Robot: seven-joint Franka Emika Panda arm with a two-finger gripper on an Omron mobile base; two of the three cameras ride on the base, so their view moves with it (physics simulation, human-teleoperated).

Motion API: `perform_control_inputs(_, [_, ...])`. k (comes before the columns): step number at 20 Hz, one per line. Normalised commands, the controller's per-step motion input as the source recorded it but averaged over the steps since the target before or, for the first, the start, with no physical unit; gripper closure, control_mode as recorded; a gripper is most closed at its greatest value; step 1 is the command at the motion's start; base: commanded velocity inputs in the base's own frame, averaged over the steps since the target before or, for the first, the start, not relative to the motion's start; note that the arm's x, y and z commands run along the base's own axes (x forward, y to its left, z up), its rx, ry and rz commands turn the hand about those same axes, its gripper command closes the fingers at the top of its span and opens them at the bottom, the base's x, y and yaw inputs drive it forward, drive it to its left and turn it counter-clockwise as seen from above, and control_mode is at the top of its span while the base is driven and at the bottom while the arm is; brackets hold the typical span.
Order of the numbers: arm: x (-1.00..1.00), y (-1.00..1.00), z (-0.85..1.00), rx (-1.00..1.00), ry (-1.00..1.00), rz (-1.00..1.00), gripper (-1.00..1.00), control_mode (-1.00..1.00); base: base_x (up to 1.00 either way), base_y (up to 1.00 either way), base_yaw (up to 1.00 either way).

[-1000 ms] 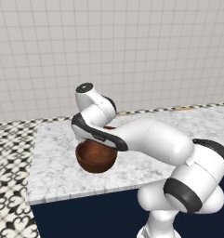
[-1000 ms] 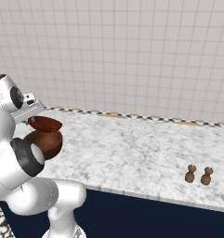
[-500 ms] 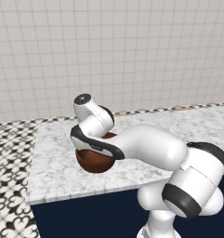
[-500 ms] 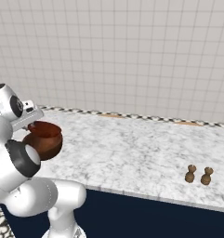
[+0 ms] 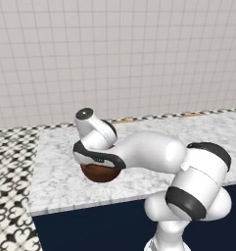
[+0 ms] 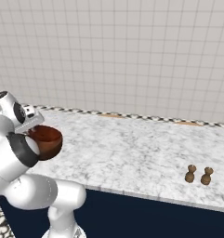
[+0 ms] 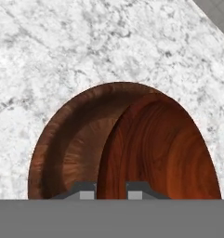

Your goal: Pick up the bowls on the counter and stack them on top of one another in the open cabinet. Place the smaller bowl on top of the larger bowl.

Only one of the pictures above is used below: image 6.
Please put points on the brown wooden shaker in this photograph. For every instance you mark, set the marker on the brown wooden shaker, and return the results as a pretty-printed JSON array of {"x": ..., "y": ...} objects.
[
  {"x": 206, "y": 176},
  {"x": 190, "y": 174}
]

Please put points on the brown wooden bowl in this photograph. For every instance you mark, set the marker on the brown wooden bowl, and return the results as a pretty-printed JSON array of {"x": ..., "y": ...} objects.
[{"x": 50, "y": 141}]

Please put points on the dark blue counter cabinet front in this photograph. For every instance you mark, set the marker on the dark blue counter cabinet front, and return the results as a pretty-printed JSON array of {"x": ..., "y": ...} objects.
[{"x": 141, "y": 217}]

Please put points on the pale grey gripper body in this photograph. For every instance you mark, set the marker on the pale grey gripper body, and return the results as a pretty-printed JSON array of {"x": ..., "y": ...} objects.
[{"x": 30, "y": 121}]

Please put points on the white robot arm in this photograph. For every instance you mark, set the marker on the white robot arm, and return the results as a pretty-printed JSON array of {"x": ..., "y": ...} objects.
[{"x": 17, "y": 173}]

